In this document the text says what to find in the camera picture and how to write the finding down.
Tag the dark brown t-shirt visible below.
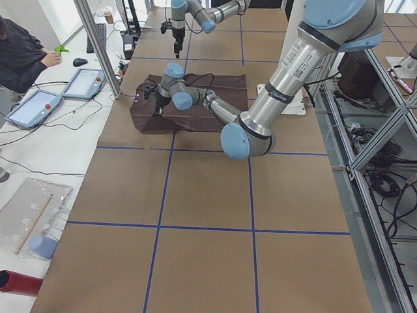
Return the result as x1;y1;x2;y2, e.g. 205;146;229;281
130;73;248;134

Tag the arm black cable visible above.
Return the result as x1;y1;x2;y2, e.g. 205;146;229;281
143;73;216;98

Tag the near blue teach pendant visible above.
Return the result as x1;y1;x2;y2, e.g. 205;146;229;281
5;89;63;128

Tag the light blue cup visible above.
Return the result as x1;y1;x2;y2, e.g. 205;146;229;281
29;235;58;260

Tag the black computer mouse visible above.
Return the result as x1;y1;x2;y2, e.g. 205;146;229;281
72;58;88;67

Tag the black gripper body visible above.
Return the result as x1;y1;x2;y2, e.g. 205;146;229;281
172;28;184;52
155;94;169;112

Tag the aluminium frame rack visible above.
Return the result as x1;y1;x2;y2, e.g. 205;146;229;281
316;42;416;312

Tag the person in black jacket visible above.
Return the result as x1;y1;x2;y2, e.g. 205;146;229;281
1;18;61;94

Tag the far blue teach pendant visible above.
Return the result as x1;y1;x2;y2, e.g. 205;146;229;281
61;68;105;100

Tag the aluminium frame post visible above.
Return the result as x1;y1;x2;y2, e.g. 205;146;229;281
74;0;122;99

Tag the black keyboard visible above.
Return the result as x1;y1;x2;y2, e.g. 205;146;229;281
86;23;108;54

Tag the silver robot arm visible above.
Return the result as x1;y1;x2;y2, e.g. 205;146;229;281
166;0;251;59
155;1;384;160

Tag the red cylinder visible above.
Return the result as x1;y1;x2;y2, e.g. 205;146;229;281
1;270;43;297

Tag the clear plastic bag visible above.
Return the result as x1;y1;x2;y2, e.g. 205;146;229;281
1;178;73;260

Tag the blue teach pendant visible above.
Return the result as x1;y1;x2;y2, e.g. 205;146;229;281
61;68;105;100
5;89;63;128

